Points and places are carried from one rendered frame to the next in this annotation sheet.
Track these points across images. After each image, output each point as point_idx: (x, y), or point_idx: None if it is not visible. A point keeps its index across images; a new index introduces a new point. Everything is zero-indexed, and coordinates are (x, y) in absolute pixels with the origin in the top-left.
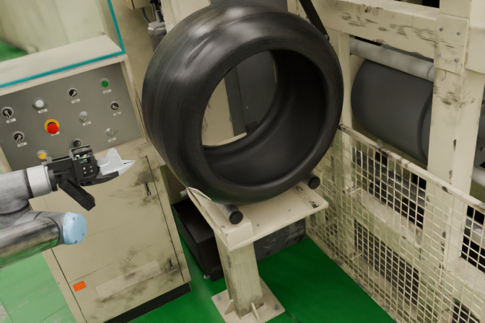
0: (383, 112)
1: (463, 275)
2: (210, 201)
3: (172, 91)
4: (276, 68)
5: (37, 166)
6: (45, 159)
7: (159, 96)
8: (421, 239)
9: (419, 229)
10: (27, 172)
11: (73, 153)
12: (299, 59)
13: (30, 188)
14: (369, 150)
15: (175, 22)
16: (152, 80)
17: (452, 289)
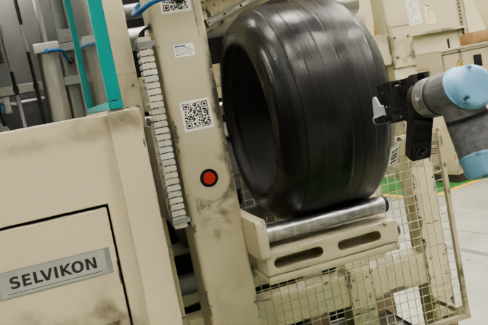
0: (239, 183)
1: (382, 262)
2: (330, 233)
3: (366, 34)
4: (228, 114)
5: (422, 80)
6: (415, 75)
7: (354, 46)
8: (390, 210)
9: (319, 276)
10: (422, 91)
11: (397, 81)
12: (237, 101)
13: (433, 112)
14: None
15: (205, 35)
16: (321, 43)
17: (384, 284)
